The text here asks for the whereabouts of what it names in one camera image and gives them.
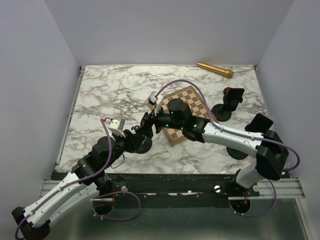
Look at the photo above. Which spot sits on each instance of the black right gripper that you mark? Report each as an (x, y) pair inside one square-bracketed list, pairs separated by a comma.
[(149, 119)]

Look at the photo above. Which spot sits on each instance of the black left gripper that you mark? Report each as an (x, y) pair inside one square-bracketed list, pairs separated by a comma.
[(132, 141)]

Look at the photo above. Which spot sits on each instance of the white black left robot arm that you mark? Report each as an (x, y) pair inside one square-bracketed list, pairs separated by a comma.
[(86, 180)]

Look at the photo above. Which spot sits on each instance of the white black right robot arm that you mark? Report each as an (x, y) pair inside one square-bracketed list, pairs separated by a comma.
[(267, 148)]

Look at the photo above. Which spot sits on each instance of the black phone on right stand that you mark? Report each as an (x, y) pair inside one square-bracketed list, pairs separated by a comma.
[(259, 124)]

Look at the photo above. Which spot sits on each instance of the wooden chessboard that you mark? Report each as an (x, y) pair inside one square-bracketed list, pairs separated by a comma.
[(196, 103)]

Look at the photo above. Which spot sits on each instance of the red black knob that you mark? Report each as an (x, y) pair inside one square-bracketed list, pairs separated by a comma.
[(226, 90)]

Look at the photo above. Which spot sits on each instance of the gold microphone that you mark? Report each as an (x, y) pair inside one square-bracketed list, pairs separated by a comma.
[(218, 70)]

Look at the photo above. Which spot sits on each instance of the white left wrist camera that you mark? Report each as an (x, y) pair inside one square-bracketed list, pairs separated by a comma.
[(115, 125)]

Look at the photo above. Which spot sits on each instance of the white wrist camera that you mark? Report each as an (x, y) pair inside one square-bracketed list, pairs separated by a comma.
[(155, 100), (115, 125)]

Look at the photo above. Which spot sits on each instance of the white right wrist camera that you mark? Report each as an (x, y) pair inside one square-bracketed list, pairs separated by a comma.
[(155, 100)]

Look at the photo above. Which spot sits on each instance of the black mounting base plate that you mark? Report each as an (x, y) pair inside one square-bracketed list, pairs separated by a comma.
[(172, 191)]

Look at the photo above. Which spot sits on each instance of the aluminium rail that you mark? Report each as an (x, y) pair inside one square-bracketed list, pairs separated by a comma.
[(285, 188)]

